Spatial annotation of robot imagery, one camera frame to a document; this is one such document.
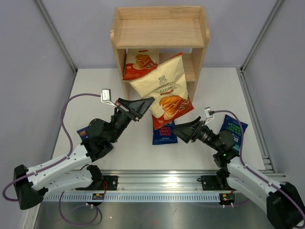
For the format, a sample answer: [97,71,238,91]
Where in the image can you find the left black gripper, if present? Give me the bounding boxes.
[107,97,154,144]

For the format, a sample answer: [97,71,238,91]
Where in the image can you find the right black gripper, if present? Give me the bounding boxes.
[173,116,221,152]

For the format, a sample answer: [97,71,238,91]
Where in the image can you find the blue burts chilli bag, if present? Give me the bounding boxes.
[152,121,178,146]
[77,127,88,141]

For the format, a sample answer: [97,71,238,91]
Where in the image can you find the cassava chips bag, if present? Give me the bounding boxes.
[123,49,160,80]
[130,53,193,129]

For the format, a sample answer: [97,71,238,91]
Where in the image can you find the blue sea salt vinegar bag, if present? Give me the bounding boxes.
[219,114,248,152]

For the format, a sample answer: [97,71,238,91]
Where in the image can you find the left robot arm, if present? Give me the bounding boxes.
[13,97,155,210]

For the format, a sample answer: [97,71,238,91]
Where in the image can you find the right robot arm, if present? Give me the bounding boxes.
[174,118,305,229]

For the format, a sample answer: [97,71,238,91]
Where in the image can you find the wooden two-tier shelf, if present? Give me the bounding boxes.
[110,6,210,99]

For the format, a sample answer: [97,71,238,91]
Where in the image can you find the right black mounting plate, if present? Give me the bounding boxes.
[197,175,227,191]

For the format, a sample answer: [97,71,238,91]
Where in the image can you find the black mounting plate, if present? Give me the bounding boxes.
[197,175,227,191]
[100,175,119,191]

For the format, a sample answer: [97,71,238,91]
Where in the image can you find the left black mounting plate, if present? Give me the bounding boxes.
[100,175,119,191]

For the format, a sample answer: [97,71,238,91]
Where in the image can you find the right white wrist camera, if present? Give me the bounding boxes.
[204,107,214,124]

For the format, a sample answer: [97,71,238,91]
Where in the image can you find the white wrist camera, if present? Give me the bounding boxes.
[204,107,214,124]
[101,88,116,107]

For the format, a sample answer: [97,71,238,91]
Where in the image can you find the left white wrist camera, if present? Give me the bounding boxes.
[101,88,116,107]

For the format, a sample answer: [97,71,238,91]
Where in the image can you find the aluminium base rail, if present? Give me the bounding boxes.
[69,169,291,194]

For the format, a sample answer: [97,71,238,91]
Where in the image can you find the white slotted cable duct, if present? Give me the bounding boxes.
[45,192,220,203]

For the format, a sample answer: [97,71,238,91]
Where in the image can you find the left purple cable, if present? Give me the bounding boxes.
[2,93,103,226]

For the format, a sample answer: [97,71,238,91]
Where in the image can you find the purple cable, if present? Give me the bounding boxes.
[212,110,286,206]
[2,93,103,226]

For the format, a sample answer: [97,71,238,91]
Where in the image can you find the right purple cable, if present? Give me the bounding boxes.
[212,110,286,206]

